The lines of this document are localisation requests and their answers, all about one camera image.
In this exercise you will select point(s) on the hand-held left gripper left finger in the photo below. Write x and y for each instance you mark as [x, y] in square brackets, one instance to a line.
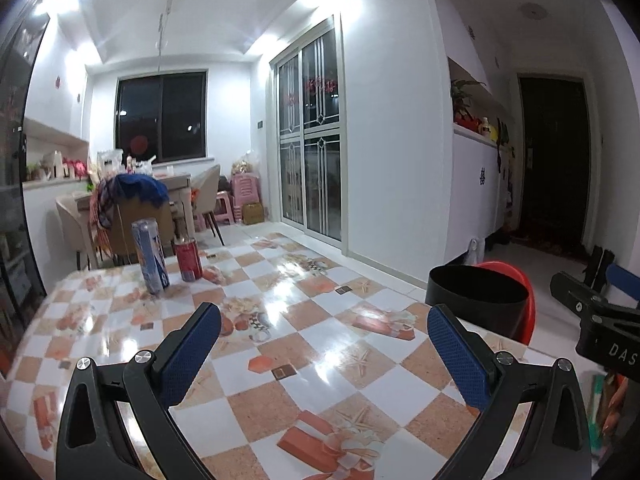
[192, 355]

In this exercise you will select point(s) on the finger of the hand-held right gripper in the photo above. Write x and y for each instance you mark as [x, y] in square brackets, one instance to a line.
[624, 282]
[575, 292]

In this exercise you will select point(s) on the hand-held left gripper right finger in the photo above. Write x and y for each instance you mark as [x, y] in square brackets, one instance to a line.
[460, 355]

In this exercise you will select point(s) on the black round waste bin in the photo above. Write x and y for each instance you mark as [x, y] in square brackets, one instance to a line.
[475, 305]

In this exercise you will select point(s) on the person's right hand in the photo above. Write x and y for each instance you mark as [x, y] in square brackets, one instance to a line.
[616, 400]

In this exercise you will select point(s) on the red drink can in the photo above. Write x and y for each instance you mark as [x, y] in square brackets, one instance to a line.
[187, 260]

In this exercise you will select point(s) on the dark entry door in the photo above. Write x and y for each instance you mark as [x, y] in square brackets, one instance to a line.
[552, 165]

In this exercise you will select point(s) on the white sideboard cabinet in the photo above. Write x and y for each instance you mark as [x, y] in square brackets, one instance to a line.
[475, 195]

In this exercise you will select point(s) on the pink plastic stool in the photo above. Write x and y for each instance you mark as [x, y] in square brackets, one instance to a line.
[223, 205]

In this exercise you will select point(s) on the small brown box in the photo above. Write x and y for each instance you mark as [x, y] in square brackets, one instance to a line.
[252, 213]

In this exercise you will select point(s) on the beige dining chair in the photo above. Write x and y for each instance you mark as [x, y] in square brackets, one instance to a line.
[70, 220]
[207, 185]

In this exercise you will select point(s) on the plaid cloth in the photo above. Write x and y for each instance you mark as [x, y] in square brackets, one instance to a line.
[102, 210]

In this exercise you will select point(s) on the stack of pink stools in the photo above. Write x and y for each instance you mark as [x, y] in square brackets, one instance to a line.
[245, 192]

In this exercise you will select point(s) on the blue cloth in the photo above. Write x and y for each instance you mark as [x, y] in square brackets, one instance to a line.
[140, 187]

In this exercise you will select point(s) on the white bottle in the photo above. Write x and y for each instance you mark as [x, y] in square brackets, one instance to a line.
[484, 126]

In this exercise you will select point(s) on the white kitchen counter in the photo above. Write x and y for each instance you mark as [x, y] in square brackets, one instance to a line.
[42, 230]

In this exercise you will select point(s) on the clear bag of snacks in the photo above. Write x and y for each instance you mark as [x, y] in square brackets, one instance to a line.
[244, 164]

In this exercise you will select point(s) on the printed white plastic bag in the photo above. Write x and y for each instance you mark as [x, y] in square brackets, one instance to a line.
[109, 161]

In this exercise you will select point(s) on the potted green plant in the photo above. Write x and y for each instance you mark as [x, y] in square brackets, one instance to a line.
[462, 95]

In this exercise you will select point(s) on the dark window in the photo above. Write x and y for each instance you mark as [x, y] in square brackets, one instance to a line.
[160, 117]

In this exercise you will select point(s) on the glass door cabinet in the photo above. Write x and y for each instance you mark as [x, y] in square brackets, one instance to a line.
[12, 185]

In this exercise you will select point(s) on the sliding glass door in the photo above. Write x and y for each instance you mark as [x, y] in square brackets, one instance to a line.
[310, 135]

